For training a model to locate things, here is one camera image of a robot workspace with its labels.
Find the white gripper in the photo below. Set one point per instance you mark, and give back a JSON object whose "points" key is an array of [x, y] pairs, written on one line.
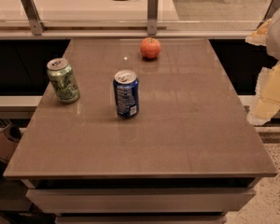
{"points": [[279, 36]]}

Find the red apple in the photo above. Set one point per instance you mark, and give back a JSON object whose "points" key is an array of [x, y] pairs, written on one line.
{"points": [[150, 47]]}

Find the blue soda can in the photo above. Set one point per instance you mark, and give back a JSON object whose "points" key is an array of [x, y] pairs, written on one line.
{"points": [[126, 85]]}

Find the green soda can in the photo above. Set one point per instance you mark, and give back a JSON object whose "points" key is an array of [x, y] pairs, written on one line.
{"points": [[63, 81]]}

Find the white drawer front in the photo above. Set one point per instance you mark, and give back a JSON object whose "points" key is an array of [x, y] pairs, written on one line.
{"points": [[98, 201]]}

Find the right metal bracket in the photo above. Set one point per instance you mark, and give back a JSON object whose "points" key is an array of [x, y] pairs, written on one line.
{"points": [[272, 8]]}

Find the metal bracket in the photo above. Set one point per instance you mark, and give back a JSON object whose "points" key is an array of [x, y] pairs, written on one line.
{"points": [[152, 16], [272, 8], [36, 25]]}

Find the middle metal bracket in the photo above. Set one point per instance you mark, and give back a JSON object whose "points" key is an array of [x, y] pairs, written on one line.
{"points": [[152, 16]]}

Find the left metal bracket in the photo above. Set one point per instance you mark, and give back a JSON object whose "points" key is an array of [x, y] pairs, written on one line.
{"points": [[36, 25]]}

